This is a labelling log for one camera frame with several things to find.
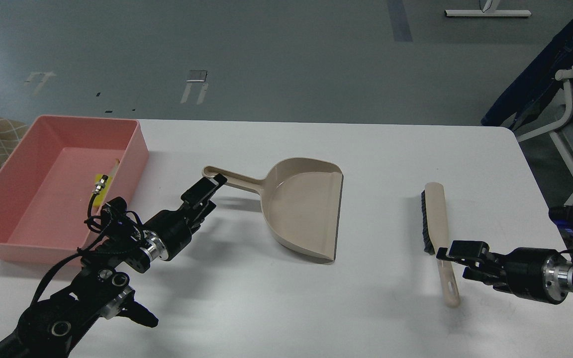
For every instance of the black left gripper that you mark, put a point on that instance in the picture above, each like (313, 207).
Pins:
(176, 228)

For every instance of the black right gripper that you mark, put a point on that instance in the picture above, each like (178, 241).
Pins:
(541, 275)

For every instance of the beige hand brush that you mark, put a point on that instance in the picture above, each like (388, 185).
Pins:
(435, 233)

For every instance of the yellow green sponge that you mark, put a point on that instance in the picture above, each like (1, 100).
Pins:
(102, 182)

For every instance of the beige plastic dustpan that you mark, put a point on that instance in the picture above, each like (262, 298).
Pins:
(300, 202)

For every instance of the white bread slice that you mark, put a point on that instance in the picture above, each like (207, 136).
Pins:
(114, 169)

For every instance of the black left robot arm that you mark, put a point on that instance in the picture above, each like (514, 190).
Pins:
(87, 286)

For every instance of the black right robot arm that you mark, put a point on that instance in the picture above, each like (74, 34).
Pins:
(561, 216)

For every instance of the pink plastic bin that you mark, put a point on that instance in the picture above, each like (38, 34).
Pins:
(46, 184)

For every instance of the blue jacket on chair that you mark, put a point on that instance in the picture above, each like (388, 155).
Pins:
(532, 91)

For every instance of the white stand base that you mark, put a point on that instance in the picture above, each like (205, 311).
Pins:
(487, 9)

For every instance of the white chair frame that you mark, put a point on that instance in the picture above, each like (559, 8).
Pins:
(560, 131)

